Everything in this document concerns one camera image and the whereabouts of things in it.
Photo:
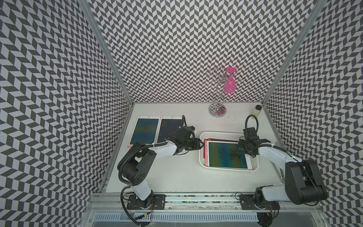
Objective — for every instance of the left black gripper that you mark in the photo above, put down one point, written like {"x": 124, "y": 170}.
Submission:
{"x": 197, "y": 146}

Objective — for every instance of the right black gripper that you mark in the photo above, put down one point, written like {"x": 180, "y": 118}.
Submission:
{"x": 240, "y": 146}

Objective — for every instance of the white plastic storage tray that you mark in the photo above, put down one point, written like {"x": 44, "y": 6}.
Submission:
{"x": 223, "y": 136}

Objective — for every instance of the pink writing tablet colourful screen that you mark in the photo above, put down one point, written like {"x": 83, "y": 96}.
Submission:
{"x": 145, "y": 130}

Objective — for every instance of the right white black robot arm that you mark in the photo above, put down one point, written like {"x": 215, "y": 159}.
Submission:
{"x": 303, "y": 183}

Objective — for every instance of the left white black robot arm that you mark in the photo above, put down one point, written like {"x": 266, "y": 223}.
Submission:
{"x": 137, "y": 162}

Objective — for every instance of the small glass jar black lid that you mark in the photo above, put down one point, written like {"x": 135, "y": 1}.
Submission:
{"x": 256, "y": 111}

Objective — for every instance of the metal tongs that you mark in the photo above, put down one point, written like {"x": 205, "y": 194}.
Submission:
{"x": 279, "y": 170}

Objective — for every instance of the pink plastic goblet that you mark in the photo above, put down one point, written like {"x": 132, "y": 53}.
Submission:
{"x": 230, "y": 84}

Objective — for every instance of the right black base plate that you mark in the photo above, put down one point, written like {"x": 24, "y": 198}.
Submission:
{"x": 251, "y": 202}

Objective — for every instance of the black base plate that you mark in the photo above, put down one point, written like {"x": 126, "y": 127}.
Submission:
{"x": 153, "y": 202}
{"x": 251, "y": 202}

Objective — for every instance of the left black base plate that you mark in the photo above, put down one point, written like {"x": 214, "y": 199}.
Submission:
{"x": 153, "y": 202}

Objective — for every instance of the aluminium front rail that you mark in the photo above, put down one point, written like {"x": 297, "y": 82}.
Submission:
{"x": 189, "y": 202}

